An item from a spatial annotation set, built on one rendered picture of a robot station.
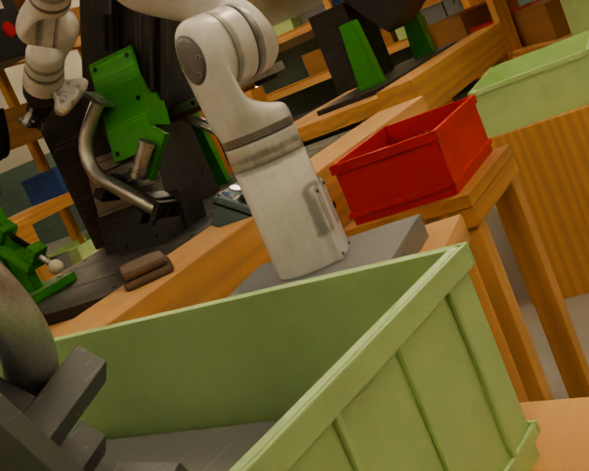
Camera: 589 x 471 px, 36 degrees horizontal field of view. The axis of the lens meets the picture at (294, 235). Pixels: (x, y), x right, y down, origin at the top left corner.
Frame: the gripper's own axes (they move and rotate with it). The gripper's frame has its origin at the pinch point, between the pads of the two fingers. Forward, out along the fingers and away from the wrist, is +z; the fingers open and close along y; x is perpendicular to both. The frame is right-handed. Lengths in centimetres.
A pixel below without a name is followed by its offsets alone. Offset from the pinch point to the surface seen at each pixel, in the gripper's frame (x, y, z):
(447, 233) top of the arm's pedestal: 70, 22, -71
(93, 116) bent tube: 9.3, -4.3, -5.6
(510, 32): 107, -268, 159
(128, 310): 40, 43, -45
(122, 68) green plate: 9.6, -13.4, -12.0
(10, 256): 12.5, 28.9, -2.8
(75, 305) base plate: 30, 38, -23
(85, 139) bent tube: 10.0, -0.8, -1.9
